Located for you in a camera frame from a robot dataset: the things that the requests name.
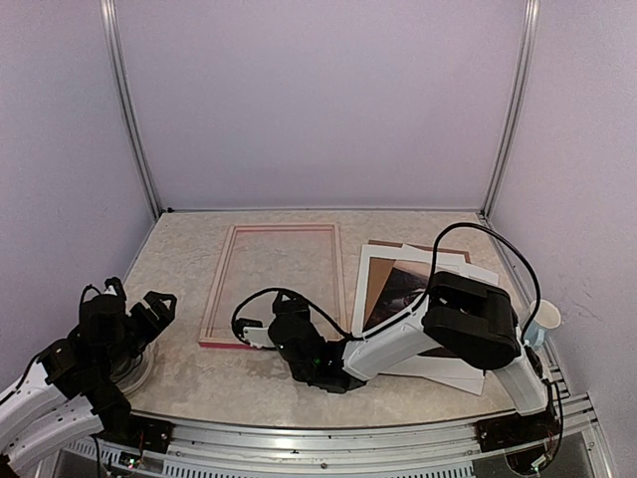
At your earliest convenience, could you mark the white photo mat board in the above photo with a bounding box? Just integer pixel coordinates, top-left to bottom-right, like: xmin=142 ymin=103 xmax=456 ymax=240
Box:
xmin=352 ymin=240 xmax=485 ymax=395

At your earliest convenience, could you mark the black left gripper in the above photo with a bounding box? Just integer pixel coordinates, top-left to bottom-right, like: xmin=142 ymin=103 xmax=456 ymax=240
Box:
xmin=101 ymin=291 xmax=176 ymax=374

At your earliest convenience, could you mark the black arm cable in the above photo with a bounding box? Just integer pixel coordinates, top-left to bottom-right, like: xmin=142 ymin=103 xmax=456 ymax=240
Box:
xmin=78 ymin=284 xmax=104 ymax=320
xmin=231 ymin=221 xmax=566 ymax=464

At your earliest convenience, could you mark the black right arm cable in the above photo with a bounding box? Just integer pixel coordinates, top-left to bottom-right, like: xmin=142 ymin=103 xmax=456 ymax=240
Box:
xmin=231 ymin=221 xmax=566 ymax=464

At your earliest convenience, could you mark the aluminium corner post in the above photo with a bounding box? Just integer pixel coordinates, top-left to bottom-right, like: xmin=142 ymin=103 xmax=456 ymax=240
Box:
xmin=100 ymin=0 xmax=163 ymax=221
xmin=480 ymin=0 xmax=540 ymax=222

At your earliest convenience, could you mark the light blue ceramic mug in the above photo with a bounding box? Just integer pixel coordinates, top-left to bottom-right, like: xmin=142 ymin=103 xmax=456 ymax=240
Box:
xmin=523 ymin=299 xmax=561 ymax=350

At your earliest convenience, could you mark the aluminium front rail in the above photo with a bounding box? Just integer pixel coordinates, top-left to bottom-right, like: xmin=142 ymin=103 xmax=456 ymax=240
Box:
xmin=49 ymin=392 xmax=603 ymax=478

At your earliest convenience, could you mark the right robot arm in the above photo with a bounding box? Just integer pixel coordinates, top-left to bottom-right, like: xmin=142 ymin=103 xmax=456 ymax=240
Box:
xmin=268 ymin=272 xmax=563 ymax=442

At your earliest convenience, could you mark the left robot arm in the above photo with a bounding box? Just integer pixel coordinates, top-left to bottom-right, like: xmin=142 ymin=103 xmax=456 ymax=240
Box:
xmin=1 ymin=283 xmax=177 ymax=477

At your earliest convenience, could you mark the pink wooden picture frame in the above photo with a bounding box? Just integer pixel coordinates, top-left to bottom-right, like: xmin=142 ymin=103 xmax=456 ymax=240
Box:
xmin=197 ymin=222 xmax=347 ymax=352

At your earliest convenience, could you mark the brown cardboard backing board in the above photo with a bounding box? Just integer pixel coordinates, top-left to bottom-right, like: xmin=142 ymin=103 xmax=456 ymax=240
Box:
xmin=362 ymin=242 xmax=472 ymax=325

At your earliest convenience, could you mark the right aluminium corner post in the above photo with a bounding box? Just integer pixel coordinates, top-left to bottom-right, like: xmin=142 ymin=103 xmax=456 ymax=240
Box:
xmin=480 ymin=0 xmax=540 ymax=222

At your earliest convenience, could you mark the dark landscape photo print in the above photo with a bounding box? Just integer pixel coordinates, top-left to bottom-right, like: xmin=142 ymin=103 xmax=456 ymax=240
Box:
xmin=364 ymin=260 xmax=431 ymax=332

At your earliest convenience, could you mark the clear acrylic glass sheet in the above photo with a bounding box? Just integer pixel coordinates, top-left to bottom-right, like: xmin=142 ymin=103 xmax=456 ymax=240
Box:
xmin=208 ymin=231 xmax=339 ymax=345

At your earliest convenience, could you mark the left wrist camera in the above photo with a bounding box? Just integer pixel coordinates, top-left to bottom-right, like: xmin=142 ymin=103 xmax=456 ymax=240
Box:
xmin=104 ymin=277 xmax=126 ymax=301

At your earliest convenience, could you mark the left aluminium corner post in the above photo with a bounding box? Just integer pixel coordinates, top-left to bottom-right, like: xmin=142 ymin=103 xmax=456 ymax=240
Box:
xmin=100 ymin=0 xmax=163 ymax=221

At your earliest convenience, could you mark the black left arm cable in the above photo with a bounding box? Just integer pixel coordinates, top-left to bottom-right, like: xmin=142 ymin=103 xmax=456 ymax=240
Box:
xmin=78 ymin=284 xmax=104 ymax=320

